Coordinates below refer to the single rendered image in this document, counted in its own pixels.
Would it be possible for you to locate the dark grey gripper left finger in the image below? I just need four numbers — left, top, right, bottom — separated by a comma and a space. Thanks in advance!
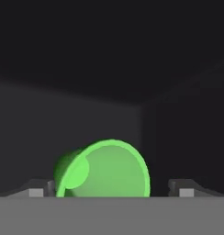
0, 178, 57, 198

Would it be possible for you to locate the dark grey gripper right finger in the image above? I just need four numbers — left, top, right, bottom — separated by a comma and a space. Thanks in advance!
167, 178, 224, 198

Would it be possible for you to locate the green cup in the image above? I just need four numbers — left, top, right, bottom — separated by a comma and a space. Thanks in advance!
53, 139, 151, 198

